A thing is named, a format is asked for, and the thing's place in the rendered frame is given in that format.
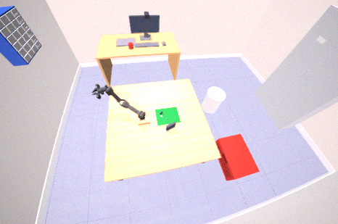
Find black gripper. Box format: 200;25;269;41
92;84;103;99

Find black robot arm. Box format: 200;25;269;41
102;84;146;121

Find green circuit board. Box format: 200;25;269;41
155;107;181;126

